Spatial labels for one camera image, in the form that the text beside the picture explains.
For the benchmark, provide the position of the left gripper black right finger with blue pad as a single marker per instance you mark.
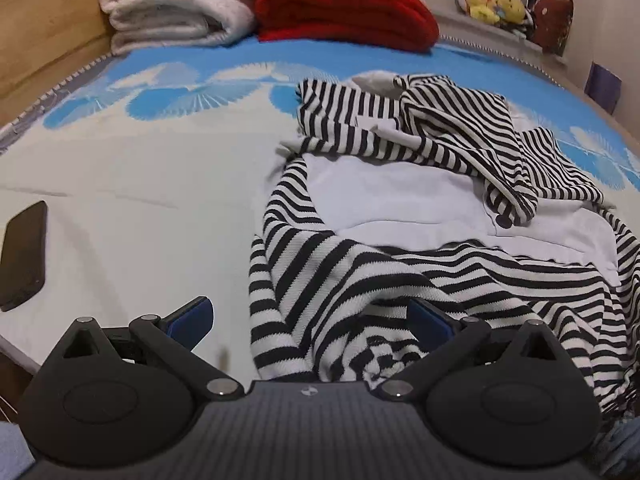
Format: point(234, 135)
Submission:
point(448, 344)

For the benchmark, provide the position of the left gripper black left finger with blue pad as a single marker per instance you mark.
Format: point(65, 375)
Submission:
point(170, 341)

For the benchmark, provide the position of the striped white baby garment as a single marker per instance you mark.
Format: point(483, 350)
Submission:
point(413, 187)

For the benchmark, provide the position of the black smartphone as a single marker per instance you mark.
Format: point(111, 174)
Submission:
point(23, 256)

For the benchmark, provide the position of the blue white patterned bedspread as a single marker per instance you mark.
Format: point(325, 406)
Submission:
point(152, 84)

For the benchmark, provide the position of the yellow plush toys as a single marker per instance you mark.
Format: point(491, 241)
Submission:
point(502, 13)

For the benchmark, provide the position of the wooden headboard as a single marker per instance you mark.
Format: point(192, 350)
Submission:
point(42, 43)

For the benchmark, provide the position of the folded beige blanket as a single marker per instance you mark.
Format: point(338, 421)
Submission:
point(142, 24)

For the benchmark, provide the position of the red knitted blanket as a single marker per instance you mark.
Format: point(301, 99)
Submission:
point(405, 25)

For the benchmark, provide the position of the purple wall socket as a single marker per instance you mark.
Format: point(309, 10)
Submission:
point(603, 87)

